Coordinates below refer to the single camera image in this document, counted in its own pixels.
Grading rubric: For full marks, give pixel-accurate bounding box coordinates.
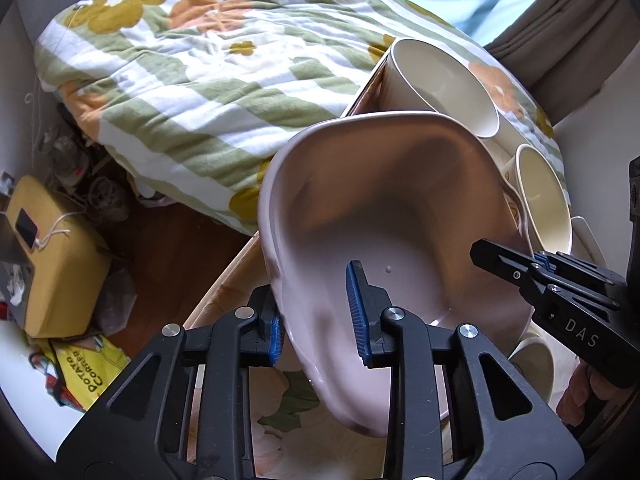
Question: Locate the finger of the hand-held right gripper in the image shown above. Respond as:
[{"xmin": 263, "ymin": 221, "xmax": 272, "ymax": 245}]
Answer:
[
  {"xmin": 535, "ymin": 250, "xmax": 628, "ymax": 307},
  {"xmin": 469, "ymin": 237, "xmax": 541, "ymax": 288}
]

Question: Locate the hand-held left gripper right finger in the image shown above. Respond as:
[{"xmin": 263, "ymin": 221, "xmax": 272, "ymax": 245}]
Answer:
[{"xmin": 345, "ymin": 260, "xmax": 586, "ymax": 480}]

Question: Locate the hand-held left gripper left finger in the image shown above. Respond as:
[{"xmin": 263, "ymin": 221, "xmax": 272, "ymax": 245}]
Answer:
[{"xmin": 55, "ymin": 285, "xmax": 287, "ymax": 480}]

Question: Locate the pink heart-shaped bowl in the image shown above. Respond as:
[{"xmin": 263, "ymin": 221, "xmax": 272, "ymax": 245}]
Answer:
[{"xmin": 257, "ymin": 112, "xmax": 538, "ymax": 438}]

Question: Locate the person's right hand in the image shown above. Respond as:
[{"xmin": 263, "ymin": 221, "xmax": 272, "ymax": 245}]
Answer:
[{"xmin": 556, "ymin": 364, "xmax": 628, "ymax": 428}]

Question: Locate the cream round bowl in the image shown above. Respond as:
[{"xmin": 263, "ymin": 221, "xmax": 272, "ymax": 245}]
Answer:
[{"xmin": 500, "ymin": 144, "xmax": 574, "ymax": 256}]

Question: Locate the floral tablecloth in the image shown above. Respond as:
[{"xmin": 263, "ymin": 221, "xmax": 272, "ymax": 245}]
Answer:
[{"xmin": 182, "ymin": 240, "xmax": 576, "ymax": 480}]

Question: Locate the clear plastic bag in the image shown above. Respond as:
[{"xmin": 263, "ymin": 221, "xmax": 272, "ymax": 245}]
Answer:
[{"xmin": 95, "ymin": 269, "xmax": 137, "ymax": 335}]

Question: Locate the cream mug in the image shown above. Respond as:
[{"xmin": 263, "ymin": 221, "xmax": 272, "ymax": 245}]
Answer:
[{"xmin": 382, "ymin": 37, "xmax": 501, "ymax": 139}]

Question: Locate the yellow snack bag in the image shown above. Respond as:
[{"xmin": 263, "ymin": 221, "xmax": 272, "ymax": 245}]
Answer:
[{"xmin": 47, "ymin": 335, "xmax": 132, "ymax": 413}]

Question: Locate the yellow case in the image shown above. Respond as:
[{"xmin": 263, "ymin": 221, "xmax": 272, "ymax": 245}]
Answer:
[{"xmin": 4, "ymin": 175, "xmax": 113, "ymax": 339}]

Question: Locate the brown curtain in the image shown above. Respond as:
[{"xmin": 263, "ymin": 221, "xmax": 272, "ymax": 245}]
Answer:
[{"xmin": 484, "ymin": 0, "xmax": 627, "ymax": 122}]

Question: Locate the glass jar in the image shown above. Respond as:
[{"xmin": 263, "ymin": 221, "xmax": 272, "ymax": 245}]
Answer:
[{"xmin": 50, "ymin": 135, "xmax": 92, "ymax": 196}]

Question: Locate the striped floral blanket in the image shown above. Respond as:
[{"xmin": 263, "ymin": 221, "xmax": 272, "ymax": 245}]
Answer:
[{"xmin": 35, "ymin": 0, "xmax": 566, "ymax": 237}]

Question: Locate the white cord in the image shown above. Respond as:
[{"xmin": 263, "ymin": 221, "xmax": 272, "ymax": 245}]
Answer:
[{"xmin": 29, "ymin": 212, "xmax": 77, "ymax": 252}]

